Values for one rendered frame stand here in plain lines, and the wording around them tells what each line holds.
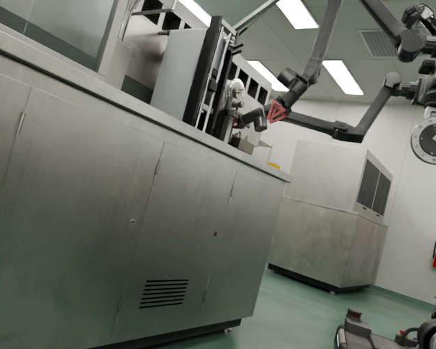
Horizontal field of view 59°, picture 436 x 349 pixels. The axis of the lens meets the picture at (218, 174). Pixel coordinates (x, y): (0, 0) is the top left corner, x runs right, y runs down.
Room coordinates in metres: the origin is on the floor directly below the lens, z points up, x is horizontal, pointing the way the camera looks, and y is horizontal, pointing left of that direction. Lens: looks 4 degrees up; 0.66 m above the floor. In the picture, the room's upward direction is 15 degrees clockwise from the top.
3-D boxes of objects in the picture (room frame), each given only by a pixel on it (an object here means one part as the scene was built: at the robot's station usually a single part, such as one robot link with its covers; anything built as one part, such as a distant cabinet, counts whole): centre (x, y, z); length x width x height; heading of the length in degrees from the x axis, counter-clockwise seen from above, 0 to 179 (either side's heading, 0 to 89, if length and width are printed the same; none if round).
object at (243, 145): (2.30, 0.05, 1.00); 0.40 x 0.16 x 0.06; 54
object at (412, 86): (1.92, -0.83, 1.45); 0.09 x 0.08 x 0.12; 163
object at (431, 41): (1.44, -0.69, 1.45); 0.09 x 0.08 x 0.12; 163
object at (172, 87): (1.88, 0.34, 1.17); 0.34 x 0.05 x 0.54; 54
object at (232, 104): (2.00, 0.01, 1.05); 0.06 x 0.05 x 0.31; 54
